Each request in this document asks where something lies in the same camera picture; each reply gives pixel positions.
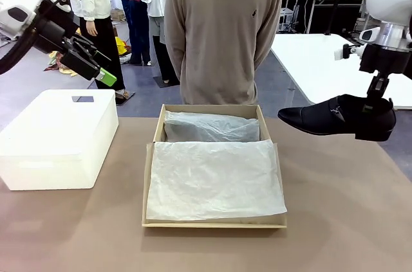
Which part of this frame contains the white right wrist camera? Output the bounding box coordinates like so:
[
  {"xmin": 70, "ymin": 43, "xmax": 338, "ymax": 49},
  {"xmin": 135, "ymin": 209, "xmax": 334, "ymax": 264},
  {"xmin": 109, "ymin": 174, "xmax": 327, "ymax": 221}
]
[{"xmin": 333, "ymin": 43, "xmax": 366, "ymax": 60}]

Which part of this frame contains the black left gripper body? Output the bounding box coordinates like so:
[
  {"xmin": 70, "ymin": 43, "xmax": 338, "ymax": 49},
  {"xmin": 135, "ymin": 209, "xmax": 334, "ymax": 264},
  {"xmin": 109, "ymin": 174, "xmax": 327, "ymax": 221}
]
[{"xmin": 32, "ymin": 17, "xmax": 71, "ymax": 57}]

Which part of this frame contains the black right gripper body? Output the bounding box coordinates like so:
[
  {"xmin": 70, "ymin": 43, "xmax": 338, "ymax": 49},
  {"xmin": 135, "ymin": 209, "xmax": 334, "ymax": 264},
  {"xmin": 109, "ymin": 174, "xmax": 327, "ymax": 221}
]
[{"xmin": 359, "ymin": 44, "xmax": 400, "ymax": 76}]

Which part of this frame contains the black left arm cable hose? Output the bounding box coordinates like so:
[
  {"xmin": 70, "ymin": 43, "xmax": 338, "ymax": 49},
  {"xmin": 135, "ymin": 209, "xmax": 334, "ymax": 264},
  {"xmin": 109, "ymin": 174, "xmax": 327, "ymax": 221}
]
[{"xmin": 0, "ymin": 26, "xmax": 44, "ymax": 76}]

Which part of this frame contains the mannequin in white jacket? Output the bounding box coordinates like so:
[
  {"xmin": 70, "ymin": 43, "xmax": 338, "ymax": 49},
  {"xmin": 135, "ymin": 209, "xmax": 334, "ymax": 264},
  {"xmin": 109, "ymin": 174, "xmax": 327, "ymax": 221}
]
[{"xmin": 66, "ymin": 0, "xmax": 127, "ymax": 99}]

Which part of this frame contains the person in beige sweater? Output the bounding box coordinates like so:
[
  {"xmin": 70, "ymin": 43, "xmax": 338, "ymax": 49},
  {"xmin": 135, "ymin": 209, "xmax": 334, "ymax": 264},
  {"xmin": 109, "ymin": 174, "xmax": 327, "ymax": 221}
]
[{"xmin": 164, "ymin": 0, "xmax": 284, "ymax": 105}]

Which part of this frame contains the white tissue paper sheet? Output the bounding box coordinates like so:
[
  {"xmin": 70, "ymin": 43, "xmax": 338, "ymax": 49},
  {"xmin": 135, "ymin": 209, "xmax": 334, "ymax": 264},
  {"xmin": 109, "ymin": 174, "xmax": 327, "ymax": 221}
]
[{"xmin": 146, "ymin": 110, "xmax": 288, "ymax": 221}]

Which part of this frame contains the white table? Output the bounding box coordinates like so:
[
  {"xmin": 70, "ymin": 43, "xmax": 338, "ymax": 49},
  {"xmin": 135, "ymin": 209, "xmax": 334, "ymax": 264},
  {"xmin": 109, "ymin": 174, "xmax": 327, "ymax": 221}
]
[{"xmin": 270, "ymin": 33, "xmax": 412, "ymax": 111}]

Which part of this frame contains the black leather dress shoe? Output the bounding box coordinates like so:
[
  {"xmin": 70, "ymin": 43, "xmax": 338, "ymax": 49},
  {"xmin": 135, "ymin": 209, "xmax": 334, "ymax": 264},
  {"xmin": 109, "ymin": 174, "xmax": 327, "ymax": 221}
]
[{"xmin": 277, "ymin": 94, "xmax": 397, "ymax": 142}]

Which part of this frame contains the brown cardboard shoe box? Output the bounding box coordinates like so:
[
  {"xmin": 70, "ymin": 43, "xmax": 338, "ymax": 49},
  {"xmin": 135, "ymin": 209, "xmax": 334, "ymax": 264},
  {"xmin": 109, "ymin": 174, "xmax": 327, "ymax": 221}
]
[{"xmin": 141, "ymin": 104, "xmax": 288, "ymax": 230}]

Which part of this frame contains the colourful cloth pile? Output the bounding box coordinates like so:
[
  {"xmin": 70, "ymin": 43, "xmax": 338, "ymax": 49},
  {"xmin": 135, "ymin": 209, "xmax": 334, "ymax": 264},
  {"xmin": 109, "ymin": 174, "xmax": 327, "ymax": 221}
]
[{"xmin": 43, "ymin": 50, "xmax": 80, "ymax": 77}]

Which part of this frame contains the dark mannequin base plate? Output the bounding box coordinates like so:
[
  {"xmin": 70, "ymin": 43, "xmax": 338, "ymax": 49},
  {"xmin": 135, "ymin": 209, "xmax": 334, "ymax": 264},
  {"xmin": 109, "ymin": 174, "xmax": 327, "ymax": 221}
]
[
  {"xmin": 115, "ymin": 90, "xmax": 136, "ymax": 106},
  {"xmin": 153, "ymin": 75, "xmax": 181, "ymax": 88}
]

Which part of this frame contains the small brown cardboard box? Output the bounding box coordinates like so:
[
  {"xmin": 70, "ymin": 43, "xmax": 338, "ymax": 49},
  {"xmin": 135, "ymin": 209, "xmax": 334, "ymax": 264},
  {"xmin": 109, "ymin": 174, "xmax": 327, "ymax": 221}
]
[{"xmin": 111, "ymin": 8, "xmax": 127, "ymax": 23}]

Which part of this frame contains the yellow cloth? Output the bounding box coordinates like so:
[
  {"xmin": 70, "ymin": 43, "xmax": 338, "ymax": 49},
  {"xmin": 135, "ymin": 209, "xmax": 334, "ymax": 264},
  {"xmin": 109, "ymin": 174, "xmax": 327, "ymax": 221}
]
[{"xmin": 114, "ymin": 36, "xmax": 133, "ymax": 57}]

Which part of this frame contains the white plastic storage bin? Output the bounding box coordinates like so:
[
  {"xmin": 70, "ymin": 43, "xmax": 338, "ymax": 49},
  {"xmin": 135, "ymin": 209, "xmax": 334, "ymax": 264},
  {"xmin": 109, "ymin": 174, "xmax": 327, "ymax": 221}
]
[{"xmin": 0, "ymin": 89, "xmax": 119, "ymax": 192}]

